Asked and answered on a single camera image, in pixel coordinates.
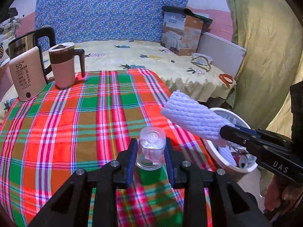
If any person's right hand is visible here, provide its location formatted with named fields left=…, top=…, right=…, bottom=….
left=265, top=177, right=299, bottom=211

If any clear square plastic bottle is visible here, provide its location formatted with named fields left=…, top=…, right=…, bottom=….
left=135, top=127, right=166, bottom=171

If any yellow fruit print bedsheet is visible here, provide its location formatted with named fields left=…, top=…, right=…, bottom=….
left=0, top=40, right=237, bottom=114

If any olive strap loop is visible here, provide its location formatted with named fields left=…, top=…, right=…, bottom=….
left=191, top=55, right=212, bottom=72

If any pineapple print quilt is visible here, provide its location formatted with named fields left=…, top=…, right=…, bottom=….
left=0, top=15, right=24, bottom=62

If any yellow curtain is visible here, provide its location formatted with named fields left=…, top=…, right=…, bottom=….
left=221, top=0, right=303, bottom=194

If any steel electric kettle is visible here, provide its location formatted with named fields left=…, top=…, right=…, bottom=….
left=8, top=26, right=57, bottom=81

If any printed cardboard quilt box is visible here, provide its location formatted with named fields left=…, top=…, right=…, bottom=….
left=161, top=5, right=213, bottom=57

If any white trash bin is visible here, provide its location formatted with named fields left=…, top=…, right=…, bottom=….
left=202, top=107, right=258, bottom=174

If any blue floral headboard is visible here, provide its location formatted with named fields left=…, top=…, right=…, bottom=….
left=35, top=0, right=188, bottom=46

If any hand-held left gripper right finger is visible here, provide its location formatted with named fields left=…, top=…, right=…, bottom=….
left=164, top=138, right=273, bottom=227

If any white board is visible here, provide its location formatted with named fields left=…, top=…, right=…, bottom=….
left=198, top=32, right=247, bottom=79

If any orange strap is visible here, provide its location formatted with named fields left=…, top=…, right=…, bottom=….
left=219, top=73, right=234, bottom=87

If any red cartoon drink can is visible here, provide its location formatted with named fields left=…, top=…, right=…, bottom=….
left=231, top=151, right=252, bottom=169

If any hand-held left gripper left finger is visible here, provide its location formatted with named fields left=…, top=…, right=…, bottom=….
left=27, top=138, right=138, bottom=227

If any cream cup warmer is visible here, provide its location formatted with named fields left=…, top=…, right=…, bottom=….
left=9, top=46, right=48, bottom=102

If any plaid tablecloth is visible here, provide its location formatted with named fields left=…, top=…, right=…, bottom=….
left=0, top=68, right=217, bottom=227

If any white foam fruit net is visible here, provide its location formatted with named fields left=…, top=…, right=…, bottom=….
left=160, top=89, right=235, bottom=147
left=217, top=145, right=237, bottom=167

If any clear plastic bin liner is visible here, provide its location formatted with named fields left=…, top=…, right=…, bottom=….
left=213, top=110, right=251, bottom=129

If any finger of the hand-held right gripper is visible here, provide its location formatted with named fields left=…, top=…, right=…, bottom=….
left=233, top=124, right=293, bottom=147
left=219, top=125, right=261, bottom=154

